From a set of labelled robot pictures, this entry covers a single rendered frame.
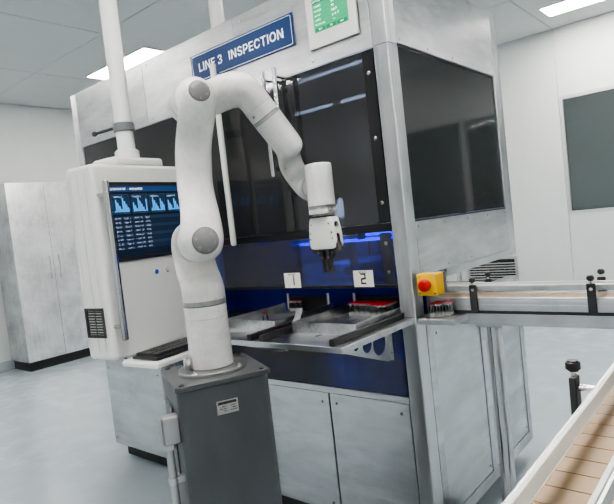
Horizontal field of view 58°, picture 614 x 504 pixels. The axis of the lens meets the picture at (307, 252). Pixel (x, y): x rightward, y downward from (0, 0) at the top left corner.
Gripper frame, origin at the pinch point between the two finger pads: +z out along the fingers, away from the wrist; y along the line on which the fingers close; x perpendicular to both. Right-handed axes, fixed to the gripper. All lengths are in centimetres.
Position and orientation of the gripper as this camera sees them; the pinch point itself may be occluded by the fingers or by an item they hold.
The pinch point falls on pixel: (328, 265)
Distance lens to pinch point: 169.9
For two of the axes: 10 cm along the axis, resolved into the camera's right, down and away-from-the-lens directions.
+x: -6.4, 1.1, -7.6
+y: -7.6, 0.5, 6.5
